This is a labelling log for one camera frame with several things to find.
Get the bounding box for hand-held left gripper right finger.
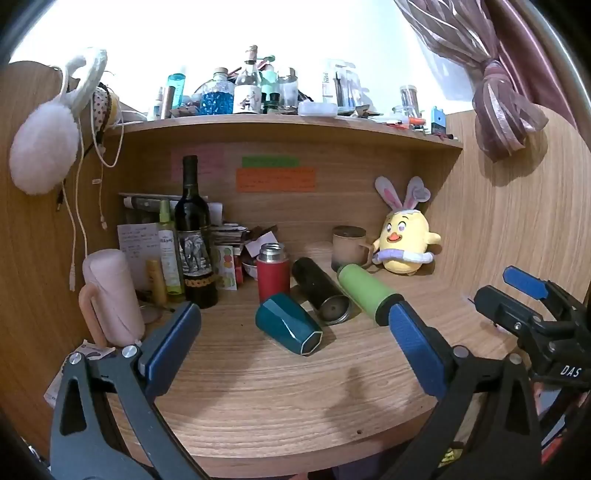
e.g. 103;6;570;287
369;300;543;480

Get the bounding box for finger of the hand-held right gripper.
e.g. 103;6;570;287
473;285;546;345
502;265;591;325

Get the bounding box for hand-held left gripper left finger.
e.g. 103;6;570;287
48;301;218;480

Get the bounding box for teal faceted cup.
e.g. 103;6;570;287
255;293;324;357

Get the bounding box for small yellow bottle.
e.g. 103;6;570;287
146;259;168;306

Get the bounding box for green thermos bottle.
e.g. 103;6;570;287
336;263;408;326

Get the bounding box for white paper packet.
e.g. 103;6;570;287
44;339;117;408

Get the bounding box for green spray bottle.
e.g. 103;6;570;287
157;200;186;304

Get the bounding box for fruit sticker sheet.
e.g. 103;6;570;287
216;244;239;291

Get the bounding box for white handwritten paper note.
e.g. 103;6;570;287
117;223;161;292

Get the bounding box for yellow chick plush toy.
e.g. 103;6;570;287
372;175;443;277

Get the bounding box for dark wine bottle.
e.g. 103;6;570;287
174;155;219;309

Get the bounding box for black tumbler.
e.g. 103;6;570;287
292;257;362;326

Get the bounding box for stack of books and papers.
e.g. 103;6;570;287
210;223;279;260

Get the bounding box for red thermos bottle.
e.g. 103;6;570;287
257;242;291;304

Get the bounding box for brown ceramic mug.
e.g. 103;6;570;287
331;225;376;273

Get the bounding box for pink sticky note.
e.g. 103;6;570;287
171;148;225;184

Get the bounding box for orange sticky note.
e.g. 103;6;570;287
236;167;318;193

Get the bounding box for green sticky note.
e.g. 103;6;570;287
241;156;300;169

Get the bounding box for pink curtain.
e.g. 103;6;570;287
394;0;591;163

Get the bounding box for small glass jar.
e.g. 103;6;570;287
399;85;419;117

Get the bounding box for white fluffy earmuffs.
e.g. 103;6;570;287
9;47;109;195

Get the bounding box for wooden shelf board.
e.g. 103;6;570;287
105;113;464;151

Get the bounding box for dotted headband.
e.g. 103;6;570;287
91;84;123;131

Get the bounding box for blue bead glass bottle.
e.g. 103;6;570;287
201;68;235;115

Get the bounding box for blue plastic bottle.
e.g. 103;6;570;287
167;73;187;119

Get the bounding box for clear labelled glass bottle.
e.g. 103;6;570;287
233;45;262;115

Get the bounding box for clear plastic package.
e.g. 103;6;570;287
322;59;366;107

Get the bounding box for pink cup with handle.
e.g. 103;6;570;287
78;249;147;348

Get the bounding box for white cable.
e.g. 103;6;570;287
55;69;126;292

